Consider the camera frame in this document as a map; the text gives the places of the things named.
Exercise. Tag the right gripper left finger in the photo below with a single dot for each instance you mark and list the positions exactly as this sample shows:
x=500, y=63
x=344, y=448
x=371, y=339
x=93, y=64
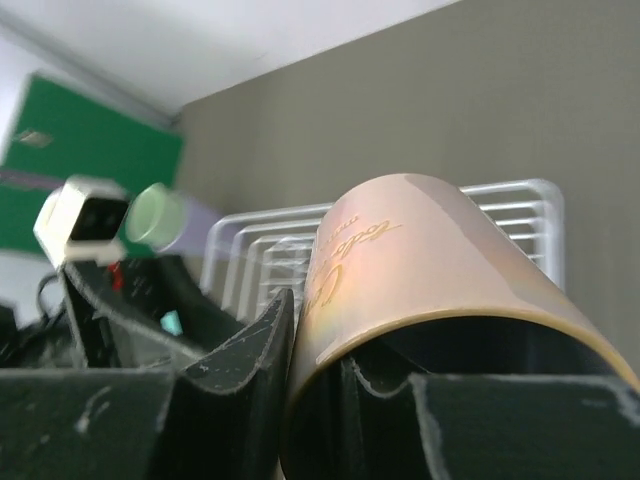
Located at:
x=215, y=419

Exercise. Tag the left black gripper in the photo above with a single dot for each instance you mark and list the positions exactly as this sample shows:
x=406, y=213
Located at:
x=135, y=313

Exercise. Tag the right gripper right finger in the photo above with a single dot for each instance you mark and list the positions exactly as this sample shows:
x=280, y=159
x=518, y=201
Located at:
x=487, y=427

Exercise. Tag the purple cup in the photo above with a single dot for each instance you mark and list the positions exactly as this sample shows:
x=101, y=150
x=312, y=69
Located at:
x=189, y=224

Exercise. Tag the green cup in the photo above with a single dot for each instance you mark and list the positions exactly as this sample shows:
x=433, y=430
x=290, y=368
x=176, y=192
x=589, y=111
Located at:
x=156, y=217

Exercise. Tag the white wire dish rack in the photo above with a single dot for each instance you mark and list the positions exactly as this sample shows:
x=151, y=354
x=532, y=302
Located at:
x=394, y=251

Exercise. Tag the pink mug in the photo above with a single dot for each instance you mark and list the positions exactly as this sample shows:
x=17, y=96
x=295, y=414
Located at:
x=430, y=346

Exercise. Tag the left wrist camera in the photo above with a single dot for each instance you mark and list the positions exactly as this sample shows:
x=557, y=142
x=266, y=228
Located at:
x=80, y=221

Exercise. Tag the green ring binder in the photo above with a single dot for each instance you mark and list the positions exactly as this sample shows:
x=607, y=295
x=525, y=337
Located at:
x=59, y=132

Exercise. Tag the aluminium rail frame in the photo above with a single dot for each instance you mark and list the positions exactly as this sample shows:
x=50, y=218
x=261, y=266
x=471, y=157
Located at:
x=25, y=51

